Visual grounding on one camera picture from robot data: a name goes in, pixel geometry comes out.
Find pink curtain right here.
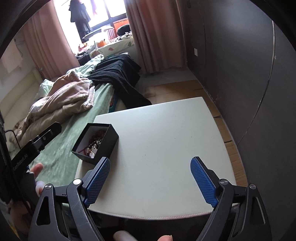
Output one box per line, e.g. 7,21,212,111
125,1,186,74

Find orange box on sill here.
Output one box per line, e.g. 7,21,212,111
113,18,129,31

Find hanging dark clothes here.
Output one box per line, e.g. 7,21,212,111
69,0,92,43

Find person's right hand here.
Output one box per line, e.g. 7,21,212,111
113,230,173,241

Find pink curtain left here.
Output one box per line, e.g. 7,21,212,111
22,1,79,79

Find black round bag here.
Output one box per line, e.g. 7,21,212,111
116,24,131,36

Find floral patterned cushion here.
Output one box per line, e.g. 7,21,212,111
95,32,134,57

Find silver chain necklace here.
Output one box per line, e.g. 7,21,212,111
84,141,102,159

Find green bed blanket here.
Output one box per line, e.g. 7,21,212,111
9,54,117,187

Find pink curtain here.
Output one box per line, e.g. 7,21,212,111
22,1,79,79
125,1,186,74

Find black jewelry box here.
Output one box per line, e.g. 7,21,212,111
72,123,119,165

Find white leather headboard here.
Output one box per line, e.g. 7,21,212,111
1,67,43,130

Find pink fleece blanket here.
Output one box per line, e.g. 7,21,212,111
9,71,95,147

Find person's left hand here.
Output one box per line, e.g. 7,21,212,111
9,163,45,236

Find brown rudraksha bead bracelet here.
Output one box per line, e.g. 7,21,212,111
88,129,107,149

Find black knitted garment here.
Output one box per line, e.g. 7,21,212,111
87,54,152,109

